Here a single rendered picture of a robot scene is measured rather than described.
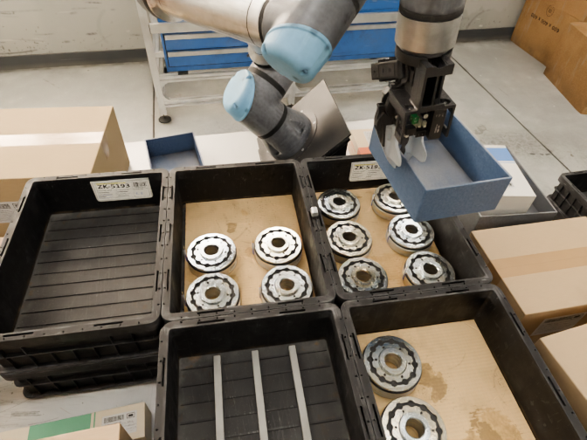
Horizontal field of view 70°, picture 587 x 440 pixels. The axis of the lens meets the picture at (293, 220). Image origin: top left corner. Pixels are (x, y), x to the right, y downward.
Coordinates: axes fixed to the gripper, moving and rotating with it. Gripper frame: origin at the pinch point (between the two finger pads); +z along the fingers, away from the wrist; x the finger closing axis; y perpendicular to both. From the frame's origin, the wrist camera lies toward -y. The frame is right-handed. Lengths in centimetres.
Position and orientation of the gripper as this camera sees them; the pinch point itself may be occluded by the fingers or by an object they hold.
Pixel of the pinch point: (397, 157)
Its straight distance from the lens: 72.8
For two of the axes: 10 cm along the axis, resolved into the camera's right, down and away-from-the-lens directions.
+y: 2.0, 7.2, -6.7
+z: 0.4, 6.8, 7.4
